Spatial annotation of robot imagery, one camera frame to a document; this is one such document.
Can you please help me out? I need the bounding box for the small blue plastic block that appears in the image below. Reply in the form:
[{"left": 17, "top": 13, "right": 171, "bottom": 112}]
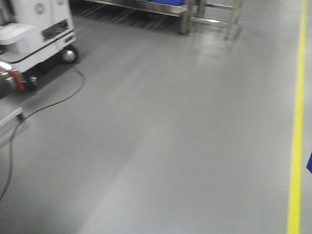
[{"left": 306, "top": 153, "right": 312, "bottom": 173}]

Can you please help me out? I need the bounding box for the white wheeled machine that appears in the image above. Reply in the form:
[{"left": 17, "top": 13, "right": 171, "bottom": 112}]
[{"left": 0, "top": 0, "right": 80, "bottom": 74}]

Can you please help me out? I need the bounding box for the stainless steel table frame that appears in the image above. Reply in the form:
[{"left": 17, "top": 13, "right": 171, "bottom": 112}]
[{"left": 92, "top": 0, "right": 244, "bottom": 40}]

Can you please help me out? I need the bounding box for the grey floor cable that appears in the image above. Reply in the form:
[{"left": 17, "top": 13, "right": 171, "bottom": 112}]
[{"left": 0, "top": 67, "right": 86, "bottom": 200}]

